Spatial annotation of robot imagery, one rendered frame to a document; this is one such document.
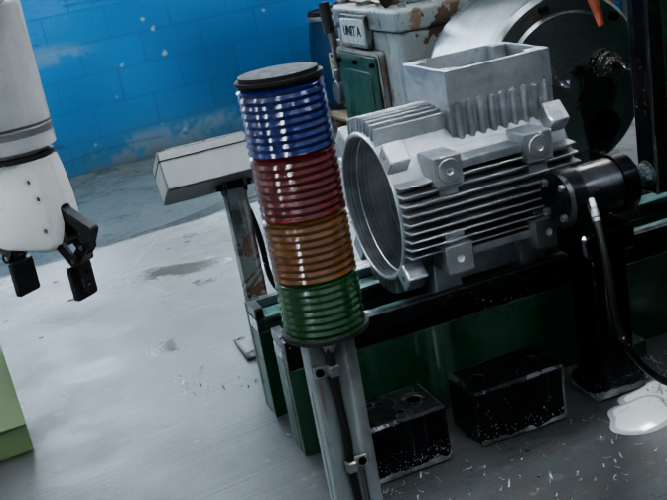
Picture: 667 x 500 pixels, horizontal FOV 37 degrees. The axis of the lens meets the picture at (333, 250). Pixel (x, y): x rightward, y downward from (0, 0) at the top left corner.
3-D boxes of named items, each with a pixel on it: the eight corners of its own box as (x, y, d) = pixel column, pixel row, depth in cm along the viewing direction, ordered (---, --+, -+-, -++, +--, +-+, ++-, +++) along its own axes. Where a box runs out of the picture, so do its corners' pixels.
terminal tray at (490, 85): (506, 104, 113) (498, 41, 110) (558, 116, 103) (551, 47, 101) (410, 128, 109) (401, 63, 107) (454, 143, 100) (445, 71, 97)
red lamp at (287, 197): (329, 191, 73) (318, 131, 71) (358, 208, 67) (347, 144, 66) (250, 212, 71) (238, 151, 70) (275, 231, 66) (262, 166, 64)
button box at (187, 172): (292, 174, 128) (280, 135, 129) (303, 156, 121) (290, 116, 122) (163, 206, 123) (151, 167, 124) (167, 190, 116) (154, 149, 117)
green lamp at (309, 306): (348, 304, 76) (338, 249, 74) (379, 329, 70) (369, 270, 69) (274, 326, 74) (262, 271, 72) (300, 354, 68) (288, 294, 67)
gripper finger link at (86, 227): (32, 199, 107) (44, 247, 109) (84, 203, 103) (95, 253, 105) (40, 195, 108) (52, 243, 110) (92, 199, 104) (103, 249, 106)
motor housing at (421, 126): (503, 223, 121) (484, 68, 115) (594, 264, 104) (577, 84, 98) (352, 267, 116) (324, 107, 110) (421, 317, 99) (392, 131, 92)
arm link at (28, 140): (-50, 138, 105) (-42, 165, 106) (7, 135, 100) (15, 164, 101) (11, 117, 111) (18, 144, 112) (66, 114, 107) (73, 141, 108)
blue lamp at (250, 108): (318, 131, 71) (307, 69, 70) (347, 144, 66) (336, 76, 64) (238, 151, 70) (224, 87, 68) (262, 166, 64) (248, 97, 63)
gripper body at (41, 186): (-44, 156, 106) (-15, 254, 110) (22, 154, 101) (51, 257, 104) (10, 137, 112) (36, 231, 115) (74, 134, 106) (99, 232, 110)
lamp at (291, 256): (338, 249, 74) (329, 191, 73) (369, 270, 69) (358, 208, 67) (262, 271, 72) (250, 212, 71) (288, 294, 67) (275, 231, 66)
